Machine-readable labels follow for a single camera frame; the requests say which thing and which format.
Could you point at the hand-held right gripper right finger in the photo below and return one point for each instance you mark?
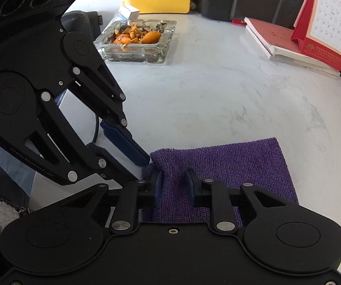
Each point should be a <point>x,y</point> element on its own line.
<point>190,187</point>

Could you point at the pile of orange peels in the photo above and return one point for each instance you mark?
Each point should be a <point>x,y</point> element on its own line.
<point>151,37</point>

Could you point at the purple towel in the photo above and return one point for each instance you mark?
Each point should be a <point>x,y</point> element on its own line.
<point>232,169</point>

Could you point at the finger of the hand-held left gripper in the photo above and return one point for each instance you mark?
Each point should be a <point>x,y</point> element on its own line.
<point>114,163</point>
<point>122,142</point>

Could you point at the red desk calendar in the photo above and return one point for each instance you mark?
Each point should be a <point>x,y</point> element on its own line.
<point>330,14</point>

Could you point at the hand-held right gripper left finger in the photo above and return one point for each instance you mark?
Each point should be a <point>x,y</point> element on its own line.
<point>158,188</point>

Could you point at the glass ashtray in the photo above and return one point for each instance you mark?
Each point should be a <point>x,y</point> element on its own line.
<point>134,55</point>

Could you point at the small white box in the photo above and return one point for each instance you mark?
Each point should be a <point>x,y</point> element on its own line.
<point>130,12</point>

